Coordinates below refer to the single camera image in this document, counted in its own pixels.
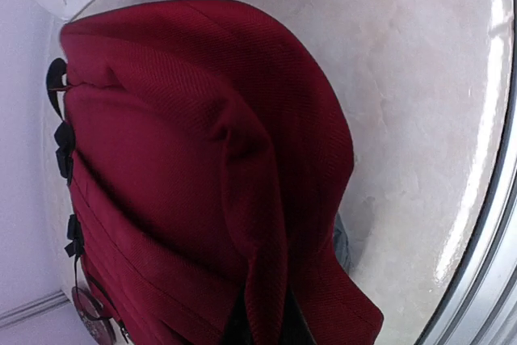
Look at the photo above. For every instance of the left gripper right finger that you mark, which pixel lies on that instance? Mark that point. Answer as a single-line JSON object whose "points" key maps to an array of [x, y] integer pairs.
{"points": [[296, 329]]}

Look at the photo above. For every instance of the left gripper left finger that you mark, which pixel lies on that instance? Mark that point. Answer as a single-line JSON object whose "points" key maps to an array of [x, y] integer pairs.
{"points": [[237, 329]]}

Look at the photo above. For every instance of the grey pencil pouch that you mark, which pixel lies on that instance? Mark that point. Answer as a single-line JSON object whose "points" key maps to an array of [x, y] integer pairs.
{"points": [[343, 249]]}

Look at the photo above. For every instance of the red backpack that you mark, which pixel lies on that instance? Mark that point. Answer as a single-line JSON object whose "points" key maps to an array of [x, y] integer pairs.
{"points": [[204, 149]]}

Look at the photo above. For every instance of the red floral round case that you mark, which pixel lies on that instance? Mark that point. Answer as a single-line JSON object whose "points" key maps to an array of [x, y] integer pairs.
{"points": [[91, 313]]}

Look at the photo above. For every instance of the front aluminium rail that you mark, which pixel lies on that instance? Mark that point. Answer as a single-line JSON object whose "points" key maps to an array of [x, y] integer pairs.
{"points": [[477, 262]]}

